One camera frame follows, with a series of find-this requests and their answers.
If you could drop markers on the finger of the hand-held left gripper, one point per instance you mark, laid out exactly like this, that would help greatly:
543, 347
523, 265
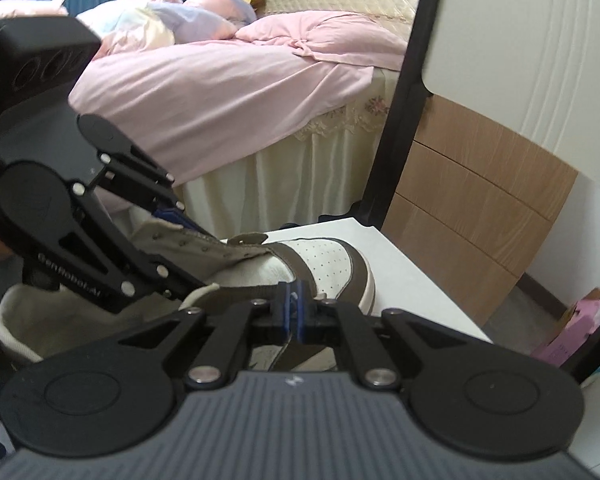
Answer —
172, 216
144, 280

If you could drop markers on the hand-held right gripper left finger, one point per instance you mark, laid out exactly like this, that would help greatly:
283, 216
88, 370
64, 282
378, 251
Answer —
284, 312

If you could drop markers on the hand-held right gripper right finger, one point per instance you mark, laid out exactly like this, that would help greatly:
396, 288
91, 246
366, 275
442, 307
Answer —
304, 312

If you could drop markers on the white brown sneaker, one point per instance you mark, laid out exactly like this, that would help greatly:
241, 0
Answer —
325, 260

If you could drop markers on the white shoelace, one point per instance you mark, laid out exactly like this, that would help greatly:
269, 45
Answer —
199, 294

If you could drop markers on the bed with pink sheet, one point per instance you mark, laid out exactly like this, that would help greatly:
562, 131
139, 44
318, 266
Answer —
204, 95
280, 185

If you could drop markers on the pastel patterned blanket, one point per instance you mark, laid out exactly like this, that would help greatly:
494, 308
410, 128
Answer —
144, 20

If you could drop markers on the wooden nightstand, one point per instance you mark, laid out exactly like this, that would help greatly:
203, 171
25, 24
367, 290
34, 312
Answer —
480, 185

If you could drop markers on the small brown item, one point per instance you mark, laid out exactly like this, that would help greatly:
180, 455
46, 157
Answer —
259, 3

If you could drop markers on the pink pillow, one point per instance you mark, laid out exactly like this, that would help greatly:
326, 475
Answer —
330, 35

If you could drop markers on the pink cardboard box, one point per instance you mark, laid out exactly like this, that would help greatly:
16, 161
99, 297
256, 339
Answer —
587, 317

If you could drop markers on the white black chair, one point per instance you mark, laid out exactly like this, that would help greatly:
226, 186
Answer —
505, 35

